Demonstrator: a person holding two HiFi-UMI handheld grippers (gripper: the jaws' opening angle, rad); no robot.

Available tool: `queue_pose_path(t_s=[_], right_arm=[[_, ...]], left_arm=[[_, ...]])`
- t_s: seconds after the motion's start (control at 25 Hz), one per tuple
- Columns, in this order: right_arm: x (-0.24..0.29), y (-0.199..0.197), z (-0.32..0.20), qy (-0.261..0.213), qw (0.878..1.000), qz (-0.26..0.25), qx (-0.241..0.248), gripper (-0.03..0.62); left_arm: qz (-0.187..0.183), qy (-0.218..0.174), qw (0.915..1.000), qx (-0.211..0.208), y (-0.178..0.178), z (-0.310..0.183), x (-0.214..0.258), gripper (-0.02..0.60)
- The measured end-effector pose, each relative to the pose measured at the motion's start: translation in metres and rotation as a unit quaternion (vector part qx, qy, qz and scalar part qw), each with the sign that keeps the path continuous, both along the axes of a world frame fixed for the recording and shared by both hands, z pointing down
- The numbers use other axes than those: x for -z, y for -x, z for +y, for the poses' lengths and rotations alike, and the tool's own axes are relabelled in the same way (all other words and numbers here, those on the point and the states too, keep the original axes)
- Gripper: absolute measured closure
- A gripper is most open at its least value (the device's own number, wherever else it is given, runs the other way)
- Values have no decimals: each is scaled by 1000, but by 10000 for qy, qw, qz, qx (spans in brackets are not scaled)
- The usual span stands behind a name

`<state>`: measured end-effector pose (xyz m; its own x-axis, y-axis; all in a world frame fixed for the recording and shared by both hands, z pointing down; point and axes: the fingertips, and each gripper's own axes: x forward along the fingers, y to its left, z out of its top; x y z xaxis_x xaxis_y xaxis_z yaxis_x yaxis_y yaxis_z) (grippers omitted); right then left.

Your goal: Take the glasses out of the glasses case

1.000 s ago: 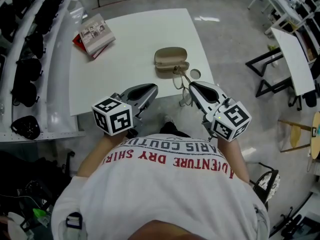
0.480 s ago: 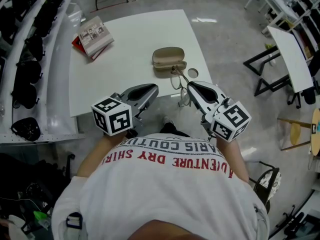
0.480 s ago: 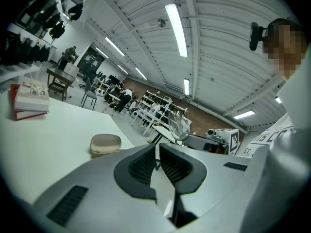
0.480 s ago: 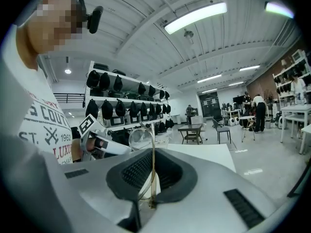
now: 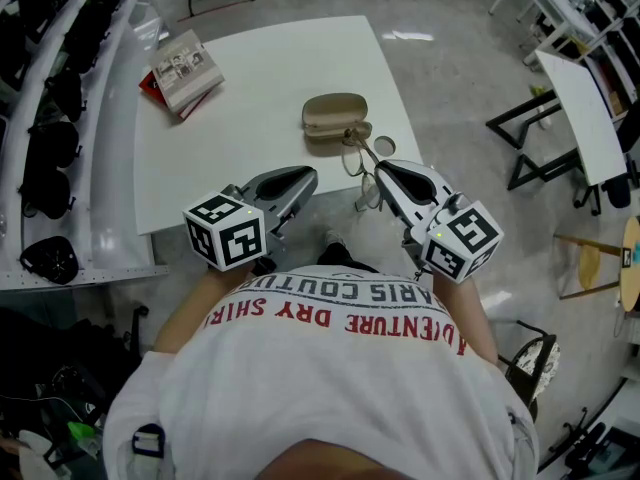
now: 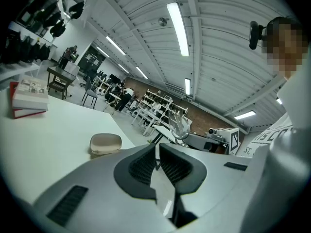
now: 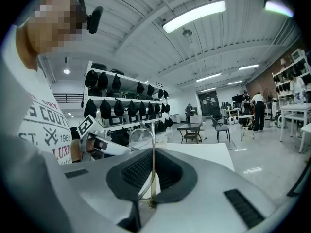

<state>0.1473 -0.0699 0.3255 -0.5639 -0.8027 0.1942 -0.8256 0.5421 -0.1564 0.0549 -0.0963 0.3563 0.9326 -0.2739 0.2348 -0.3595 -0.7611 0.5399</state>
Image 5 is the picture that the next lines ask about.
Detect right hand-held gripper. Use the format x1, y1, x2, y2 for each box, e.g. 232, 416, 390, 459
374, 159, 505, 284

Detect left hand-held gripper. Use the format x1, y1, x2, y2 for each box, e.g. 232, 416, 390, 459
182, 166, 320, 273

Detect wire-frame eyeglasses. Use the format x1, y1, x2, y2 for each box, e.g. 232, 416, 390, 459
341, 126, 385, 213

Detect beige glasses case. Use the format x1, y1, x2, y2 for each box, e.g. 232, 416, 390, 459
301, 92, 374, 158

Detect person's right forearm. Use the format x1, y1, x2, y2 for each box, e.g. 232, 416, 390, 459
430, 272, 500, 367

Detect person's left forearm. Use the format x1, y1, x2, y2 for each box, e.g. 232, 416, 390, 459
152, 260, 256, 354

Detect person's black trousers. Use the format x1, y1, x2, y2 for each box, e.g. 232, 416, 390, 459
316, 241, 380, 274

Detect grey cover book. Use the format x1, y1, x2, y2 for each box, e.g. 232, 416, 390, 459
149, 29, 225, 114

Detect white shelving rack with bags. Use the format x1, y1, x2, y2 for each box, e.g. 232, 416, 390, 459
0, 0, 171, 289

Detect red cover book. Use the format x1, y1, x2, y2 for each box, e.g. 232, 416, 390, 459
138, 70, 214, 122

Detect white table with black legs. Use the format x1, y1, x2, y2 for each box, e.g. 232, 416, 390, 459
485, 50, 630, 218

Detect wooden stool with yellow seat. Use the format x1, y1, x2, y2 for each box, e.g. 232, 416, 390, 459
553, 232, 624, 300

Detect person's white printed shirt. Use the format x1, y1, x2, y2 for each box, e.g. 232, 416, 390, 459
102, 265, 541, 480

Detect black chair with patterned seat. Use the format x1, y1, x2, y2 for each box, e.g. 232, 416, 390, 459
497, 320, 562, 422

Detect white storage rack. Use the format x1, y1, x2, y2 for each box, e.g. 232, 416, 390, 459
487, 0, 640, 119

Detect round wooden table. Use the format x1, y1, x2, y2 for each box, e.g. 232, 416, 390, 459
619, 216, 640, 314

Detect row of black bags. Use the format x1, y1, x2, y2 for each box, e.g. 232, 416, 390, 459
0, 0, 141, 285

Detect black backpack heap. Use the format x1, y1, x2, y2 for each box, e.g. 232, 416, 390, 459
0, 306, 146, 449

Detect black office chair base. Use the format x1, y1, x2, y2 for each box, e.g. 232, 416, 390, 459
547, 406, 609, 467

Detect small green object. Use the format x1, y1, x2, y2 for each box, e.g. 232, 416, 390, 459
67, 420, 97, 442

